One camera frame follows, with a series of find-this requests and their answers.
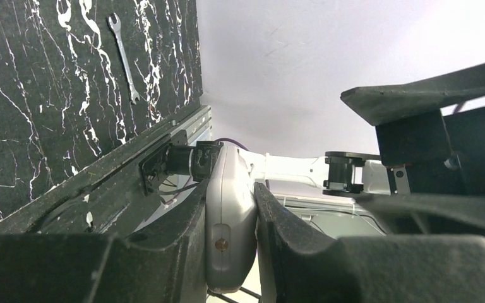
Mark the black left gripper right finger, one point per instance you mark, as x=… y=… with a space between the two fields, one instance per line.
x=301 y=264

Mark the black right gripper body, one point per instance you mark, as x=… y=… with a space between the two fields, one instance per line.
x=440 y=154

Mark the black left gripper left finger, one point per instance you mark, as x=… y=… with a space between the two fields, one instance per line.
x=162 y=262

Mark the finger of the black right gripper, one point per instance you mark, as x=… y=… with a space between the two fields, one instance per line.
x=383 y=104
x=427 y=213

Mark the white remote control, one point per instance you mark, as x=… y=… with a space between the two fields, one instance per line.
x=230 y=222

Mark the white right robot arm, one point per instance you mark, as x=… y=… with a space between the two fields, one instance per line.
x=337 y=173

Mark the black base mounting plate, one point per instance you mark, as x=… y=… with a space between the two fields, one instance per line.
x=113 y=193

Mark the silver flat wrench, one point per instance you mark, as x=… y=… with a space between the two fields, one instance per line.
x=114 y=23

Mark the aluminium frame rail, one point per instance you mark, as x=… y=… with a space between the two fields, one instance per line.
x=197 y=125

